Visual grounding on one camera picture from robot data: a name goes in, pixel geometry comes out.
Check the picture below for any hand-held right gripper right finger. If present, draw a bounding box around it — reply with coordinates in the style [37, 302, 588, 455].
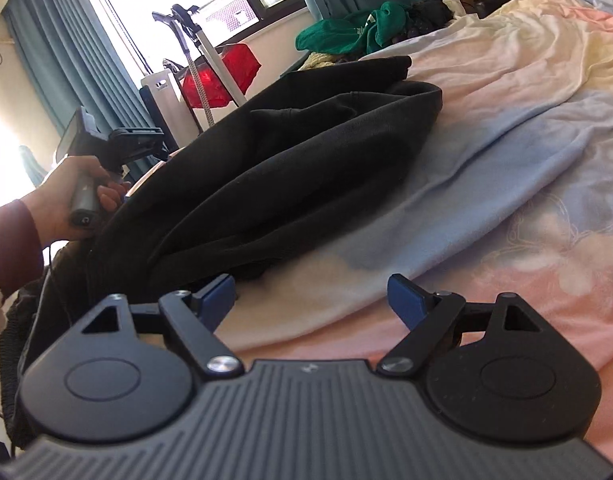
[376, 274, 543, 377]

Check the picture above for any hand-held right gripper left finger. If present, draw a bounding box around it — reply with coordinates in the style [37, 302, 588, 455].
[80, 274, 243, 377]

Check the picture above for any black garment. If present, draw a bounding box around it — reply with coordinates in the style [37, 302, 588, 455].
[85, 55, 443, 311]

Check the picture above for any dark clothes pile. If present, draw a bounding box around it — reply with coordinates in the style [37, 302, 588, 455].
[396, 0, 453, 41]

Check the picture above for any person's left hand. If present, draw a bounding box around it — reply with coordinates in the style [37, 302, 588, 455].
[45, 155, 133, 244]

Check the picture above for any white appliance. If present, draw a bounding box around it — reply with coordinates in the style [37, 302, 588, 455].
[139, 71, 203, 161]

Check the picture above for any red garment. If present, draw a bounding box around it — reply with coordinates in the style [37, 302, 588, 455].
[181, 44, 262, 110]

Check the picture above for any pastel bed cover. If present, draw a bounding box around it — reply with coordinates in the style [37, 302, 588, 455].
[214, 0, 613, 466]

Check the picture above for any dark mesh cloth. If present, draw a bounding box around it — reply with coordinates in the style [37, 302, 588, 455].
[0, 280, 53, 453]

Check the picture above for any yellow knit garment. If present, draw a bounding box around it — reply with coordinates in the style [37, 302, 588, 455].
[299, 52, 348, 70]

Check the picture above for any green garment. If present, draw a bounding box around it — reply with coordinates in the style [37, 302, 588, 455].
[295, 2, 413, 57]

